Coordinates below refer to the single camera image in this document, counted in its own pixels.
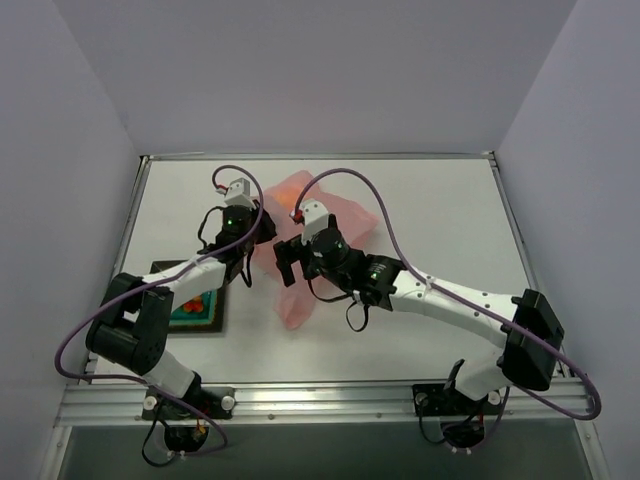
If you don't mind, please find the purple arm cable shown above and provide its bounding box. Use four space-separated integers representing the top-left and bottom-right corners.
294 167 604 446
53 164 264 459

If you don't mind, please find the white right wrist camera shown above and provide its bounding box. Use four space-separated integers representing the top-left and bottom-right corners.
290 198 330 245

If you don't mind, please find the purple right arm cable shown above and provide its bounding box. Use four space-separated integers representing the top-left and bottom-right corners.
294 167 604 446

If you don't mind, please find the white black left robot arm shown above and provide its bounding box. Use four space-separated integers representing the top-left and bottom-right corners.
85 200 276 410

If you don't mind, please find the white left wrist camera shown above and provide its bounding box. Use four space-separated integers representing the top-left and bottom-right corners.
215 178 256 210

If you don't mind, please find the pink plastic bag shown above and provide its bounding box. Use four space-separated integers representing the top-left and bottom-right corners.
253 170 379 330

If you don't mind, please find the green square ceramic plate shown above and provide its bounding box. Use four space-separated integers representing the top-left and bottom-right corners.
143 257 226 334

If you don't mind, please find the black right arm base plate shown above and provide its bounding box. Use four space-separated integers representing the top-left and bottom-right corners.
412 383 500 417

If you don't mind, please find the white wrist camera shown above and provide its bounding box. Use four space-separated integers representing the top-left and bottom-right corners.
215 178 256 210
290 198 330 245

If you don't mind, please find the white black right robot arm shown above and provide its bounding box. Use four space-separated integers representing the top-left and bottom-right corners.
274 228 564 401

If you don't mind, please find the aluminium front rail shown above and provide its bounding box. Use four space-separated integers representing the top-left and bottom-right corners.
53 377 597 429

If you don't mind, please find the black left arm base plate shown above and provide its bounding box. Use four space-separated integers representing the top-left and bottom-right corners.
140 388 235 421

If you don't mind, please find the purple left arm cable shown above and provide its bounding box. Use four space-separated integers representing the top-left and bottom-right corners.
53 164 264 459

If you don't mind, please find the red orange fake fruit bunch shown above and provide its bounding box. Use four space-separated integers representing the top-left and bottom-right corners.
182 296 204 315

